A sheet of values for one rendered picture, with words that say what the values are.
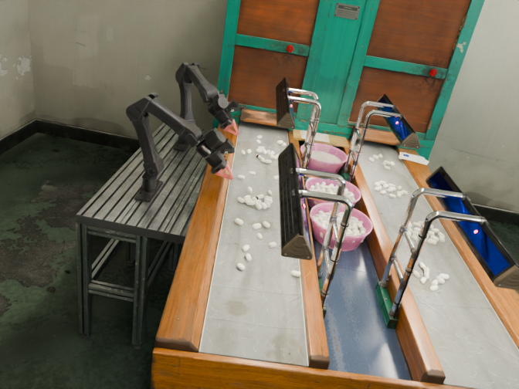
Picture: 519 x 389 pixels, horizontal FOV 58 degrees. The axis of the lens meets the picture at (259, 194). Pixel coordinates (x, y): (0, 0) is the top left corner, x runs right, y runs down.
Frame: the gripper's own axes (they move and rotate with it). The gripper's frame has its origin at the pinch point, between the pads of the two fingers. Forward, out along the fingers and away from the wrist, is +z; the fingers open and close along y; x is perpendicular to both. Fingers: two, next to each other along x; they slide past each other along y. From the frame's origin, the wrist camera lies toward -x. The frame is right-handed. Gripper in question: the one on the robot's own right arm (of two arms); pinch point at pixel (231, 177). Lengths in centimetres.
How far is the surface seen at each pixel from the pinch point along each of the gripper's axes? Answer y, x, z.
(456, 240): -17, -60, 77
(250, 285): -62, -2, 14
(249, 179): 16.9, 0.3, 11.5
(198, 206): -19.4, 11.3, -4.9
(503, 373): -86, -52, 70
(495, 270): -83, -67, 38
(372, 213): -4, -38, 51
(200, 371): -94, 10, 8
